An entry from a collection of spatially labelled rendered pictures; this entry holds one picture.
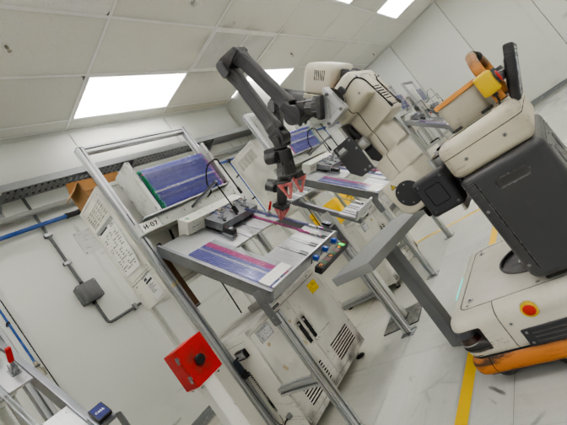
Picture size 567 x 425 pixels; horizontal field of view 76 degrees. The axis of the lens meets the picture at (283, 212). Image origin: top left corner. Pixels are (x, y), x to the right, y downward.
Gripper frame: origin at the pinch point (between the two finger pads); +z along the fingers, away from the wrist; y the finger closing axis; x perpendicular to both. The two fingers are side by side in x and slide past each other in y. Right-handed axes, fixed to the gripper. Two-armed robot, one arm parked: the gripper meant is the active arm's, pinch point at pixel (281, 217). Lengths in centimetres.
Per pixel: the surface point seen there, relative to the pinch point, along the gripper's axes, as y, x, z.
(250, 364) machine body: 49, 13, 58
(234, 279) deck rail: 50, 5, 11
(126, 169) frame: 39, -76, -25
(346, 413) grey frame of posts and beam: 54, 65, 52
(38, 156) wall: -2, -259, 4
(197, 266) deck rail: 49, -17, 11
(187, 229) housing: 30, -42, 6
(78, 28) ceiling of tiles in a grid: -19, -188, -99
